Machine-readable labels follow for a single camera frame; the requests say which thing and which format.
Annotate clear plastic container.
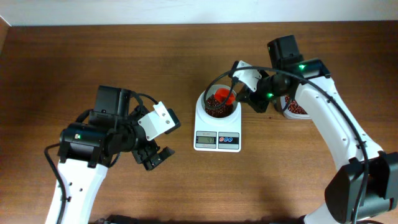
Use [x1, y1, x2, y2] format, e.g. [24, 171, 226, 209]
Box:
[279, 95, 311, 119]

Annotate red beans in container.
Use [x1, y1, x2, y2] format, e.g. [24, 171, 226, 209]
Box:
[285, 96, 307, 114]

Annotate orange measuring scoop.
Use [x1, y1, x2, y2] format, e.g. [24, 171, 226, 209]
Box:
[214, 88, 235, 105]

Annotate left black camera cable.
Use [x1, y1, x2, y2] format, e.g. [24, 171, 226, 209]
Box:
[43, 142, 68, 224]

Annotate white kitchen scale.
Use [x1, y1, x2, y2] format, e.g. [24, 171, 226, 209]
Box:
[193, 93, 242, 152]

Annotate red beans in bowl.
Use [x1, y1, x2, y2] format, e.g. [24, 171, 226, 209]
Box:
[205, 95, 233, 118]

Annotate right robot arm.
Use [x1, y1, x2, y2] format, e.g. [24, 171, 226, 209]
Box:
[230, 35, 397, 223]

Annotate white round bowl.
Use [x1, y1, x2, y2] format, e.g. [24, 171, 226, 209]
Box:
[200, 85, 238, 118]

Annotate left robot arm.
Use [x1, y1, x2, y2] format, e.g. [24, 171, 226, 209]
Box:
[44, 85, 180, 223]

